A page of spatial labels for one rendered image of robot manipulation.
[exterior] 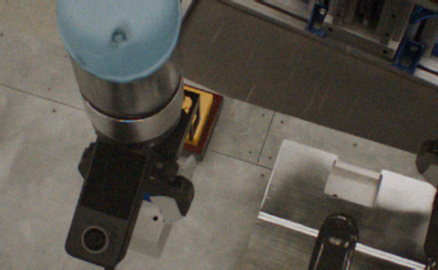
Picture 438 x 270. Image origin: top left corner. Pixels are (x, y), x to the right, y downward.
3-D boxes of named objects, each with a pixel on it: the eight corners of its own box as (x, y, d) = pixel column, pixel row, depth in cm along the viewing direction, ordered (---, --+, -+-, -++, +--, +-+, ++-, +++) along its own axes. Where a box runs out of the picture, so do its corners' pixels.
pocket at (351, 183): (331, 167, 101) (335, 154, 98) (379, 182, 100) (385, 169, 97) (319, 204, 99) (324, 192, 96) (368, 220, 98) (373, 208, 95)
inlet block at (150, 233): (158, 129, 98) (156, 107, 93) (203, 144, 97) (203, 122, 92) (112, 244, 92) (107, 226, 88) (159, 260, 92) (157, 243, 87)
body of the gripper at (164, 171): (203, 124, 83) (203, 59, 72) (171, 210, 80) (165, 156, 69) (124, 98, 84) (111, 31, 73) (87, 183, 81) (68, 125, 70)
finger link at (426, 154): (458, 167, 88) (490, 144, 79) (453, 185, 87) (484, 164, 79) (409, 152, 88) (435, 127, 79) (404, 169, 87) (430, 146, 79)
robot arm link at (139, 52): (173, -79, 59) (185, 40, 55) (179, 13, 69) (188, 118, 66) (47, -70, 59) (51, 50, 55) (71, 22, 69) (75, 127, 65)
